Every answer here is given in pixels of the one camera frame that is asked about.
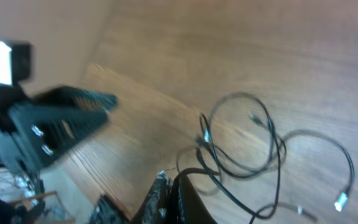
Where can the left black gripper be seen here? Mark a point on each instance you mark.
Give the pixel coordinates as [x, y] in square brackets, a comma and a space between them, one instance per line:
[54, 122]

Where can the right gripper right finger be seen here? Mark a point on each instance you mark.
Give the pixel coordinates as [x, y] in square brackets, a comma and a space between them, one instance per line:
[190, 208]

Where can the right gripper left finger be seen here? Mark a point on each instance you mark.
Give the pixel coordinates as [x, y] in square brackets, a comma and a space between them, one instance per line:
[155, 205]

